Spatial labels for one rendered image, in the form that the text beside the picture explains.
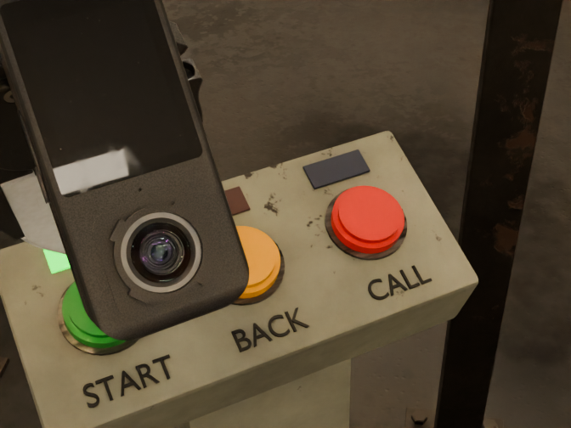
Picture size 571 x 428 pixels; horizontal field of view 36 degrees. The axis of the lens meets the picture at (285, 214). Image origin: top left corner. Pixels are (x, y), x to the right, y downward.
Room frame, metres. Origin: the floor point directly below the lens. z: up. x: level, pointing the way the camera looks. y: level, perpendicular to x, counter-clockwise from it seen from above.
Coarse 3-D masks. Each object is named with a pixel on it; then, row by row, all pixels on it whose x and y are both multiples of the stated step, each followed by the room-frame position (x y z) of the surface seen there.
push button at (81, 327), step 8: (72, 288) 0.31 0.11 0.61; (72, 296) 0.31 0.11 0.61; (80, 296) 0.31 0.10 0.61; (64, 304) 0.31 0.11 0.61; (72, 304) 0.30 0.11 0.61; (80, 304) 0.30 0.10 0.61; (64, 312) 0.30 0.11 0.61; (72, 312) 0.30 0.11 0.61; (80, 312) 0.30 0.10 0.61; (64, 320) 0.30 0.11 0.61; (72, 320) 0.30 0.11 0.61; (80, 320) 0.30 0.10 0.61; (88, 320) 0.30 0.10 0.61; (72, 328) 0.29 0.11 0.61; (80, 328) 0.29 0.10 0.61; (88, 328) 0.29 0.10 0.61; (96, 328) 0.29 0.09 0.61; (80, 336) 0.29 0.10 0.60; (88, 336) 0.29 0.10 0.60; (96, 336) 0.29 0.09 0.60; (104, 336) 0.29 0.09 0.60; (88, 344) 0.29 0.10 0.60; (96, 344) 0.29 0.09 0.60; (104, 344) 0.29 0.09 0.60; (112, 344) 0.29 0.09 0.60
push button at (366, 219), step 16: (352, 192) 0.38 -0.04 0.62; (368, 192) 0.38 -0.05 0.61; (384, 192) 0.38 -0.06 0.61; (336, 208) 0.37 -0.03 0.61; (352, 208) 0.37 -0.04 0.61; (368, 208) 0.37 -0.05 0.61; (384, 208) 0.37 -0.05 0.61; (400, 208) 0.37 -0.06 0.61; (336, 224) 0.36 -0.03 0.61; (352, 224) 0.36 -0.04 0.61; (368, 224) 0.36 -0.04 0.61; (384, 224) 0.36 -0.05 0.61; (400, 224) 0.36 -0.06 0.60; (352, 240) 0.35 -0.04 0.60; (368, 240) 0.35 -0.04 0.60; (384, 240) 0.35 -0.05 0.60
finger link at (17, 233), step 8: (0, 176) 0.24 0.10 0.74; (8, 176) 0.25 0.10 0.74; (16, 176) 0.25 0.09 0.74; (0, 192) 0.25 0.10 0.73; (0, 200) 0.25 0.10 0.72; (0, 208) 0.25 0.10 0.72; (8, 208) 0.25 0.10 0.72; (0, 216) 0.25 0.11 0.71; (8, 216) 0.25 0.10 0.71; (0, 224) 0.25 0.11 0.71; (8, 224) 0.25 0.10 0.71; (16, 224) 0.26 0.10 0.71; (8, 232) 0.26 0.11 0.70; (16, 232) 0.26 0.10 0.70
